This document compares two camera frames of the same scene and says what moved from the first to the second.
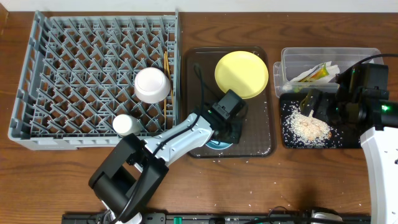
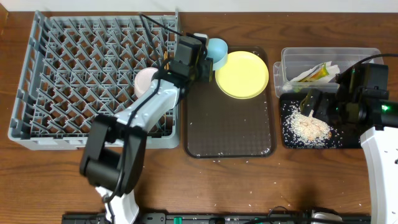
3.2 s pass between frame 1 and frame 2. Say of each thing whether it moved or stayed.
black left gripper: moved
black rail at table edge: stayed
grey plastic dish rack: stayed
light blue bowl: moved
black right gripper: stayed
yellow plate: stayed
